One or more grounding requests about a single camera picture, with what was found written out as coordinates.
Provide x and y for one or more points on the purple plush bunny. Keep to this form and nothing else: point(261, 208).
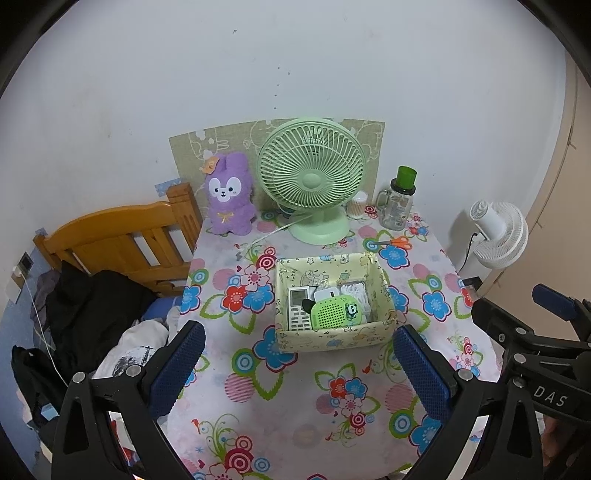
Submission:
point(231, 212)

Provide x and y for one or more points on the wooden chair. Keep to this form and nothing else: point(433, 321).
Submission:
point(106, 230)

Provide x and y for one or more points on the white plug adapter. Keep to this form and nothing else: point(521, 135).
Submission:
point(14, 287)

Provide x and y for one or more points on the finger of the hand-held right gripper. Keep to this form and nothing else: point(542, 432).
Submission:
point(494, 318)
point(554, 302)

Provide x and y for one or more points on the cartoon print storage box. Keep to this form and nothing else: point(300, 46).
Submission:
point(332, 339)

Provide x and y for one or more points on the grey cloth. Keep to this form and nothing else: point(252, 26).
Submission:
point(46, 295)

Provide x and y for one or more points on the small black box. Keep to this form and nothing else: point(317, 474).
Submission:
point(471, 282)

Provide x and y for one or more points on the black clothing pile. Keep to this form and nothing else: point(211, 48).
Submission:
point(92, 304)

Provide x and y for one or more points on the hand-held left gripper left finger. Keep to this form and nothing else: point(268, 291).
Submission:
point(180, 364)

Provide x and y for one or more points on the person's right hand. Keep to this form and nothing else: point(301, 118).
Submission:
point(554, 438)

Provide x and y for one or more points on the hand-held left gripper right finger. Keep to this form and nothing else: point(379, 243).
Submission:
point(420, 369)

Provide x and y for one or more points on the blue patterned paper strip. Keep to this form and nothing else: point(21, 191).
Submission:
point(167, 187)

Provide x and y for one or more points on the beige wooden door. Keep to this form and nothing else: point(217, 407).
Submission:
point(568, 230)

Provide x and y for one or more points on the green perforated case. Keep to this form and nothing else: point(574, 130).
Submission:
point(330, 314)

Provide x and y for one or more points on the white remote control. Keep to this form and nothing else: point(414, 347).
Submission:
point(298, 314)

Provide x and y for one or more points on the green plastic cup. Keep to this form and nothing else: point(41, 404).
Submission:
point(406, 176)

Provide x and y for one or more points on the floral tablecloth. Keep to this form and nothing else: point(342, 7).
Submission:
point(304, 415)

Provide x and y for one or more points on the black hair clip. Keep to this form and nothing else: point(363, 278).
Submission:
point(308, 305)

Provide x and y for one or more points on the black backpack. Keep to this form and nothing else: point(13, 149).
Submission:
point(32, 374)

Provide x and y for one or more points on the cotton swab container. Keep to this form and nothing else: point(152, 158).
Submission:
point(357, 207)

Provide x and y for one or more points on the green desk fan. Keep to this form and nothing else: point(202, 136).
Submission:
point(311, 180)

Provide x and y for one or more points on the glass mug jar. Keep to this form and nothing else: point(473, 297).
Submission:
point(395, 212)

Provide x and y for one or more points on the white printed cloth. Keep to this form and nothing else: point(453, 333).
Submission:
point(134, 341)

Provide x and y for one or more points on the white floor fan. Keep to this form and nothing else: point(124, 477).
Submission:
point(501, 240)

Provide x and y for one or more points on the white round device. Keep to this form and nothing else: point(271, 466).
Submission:
point(325, 293)

